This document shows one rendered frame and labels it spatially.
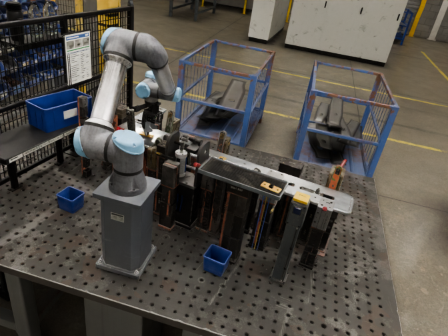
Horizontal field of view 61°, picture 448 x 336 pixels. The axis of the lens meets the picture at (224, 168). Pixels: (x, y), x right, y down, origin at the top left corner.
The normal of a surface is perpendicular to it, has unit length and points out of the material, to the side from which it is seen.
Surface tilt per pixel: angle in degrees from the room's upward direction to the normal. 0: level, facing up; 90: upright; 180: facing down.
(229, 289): 0
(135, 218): 90
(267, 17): 90
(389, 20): 90
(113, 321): 90
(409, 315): 0
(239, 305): 0
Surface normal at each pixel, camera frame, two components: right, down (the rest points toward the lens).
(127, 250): -0.25, 0.52
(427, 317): 0.14, -0.85
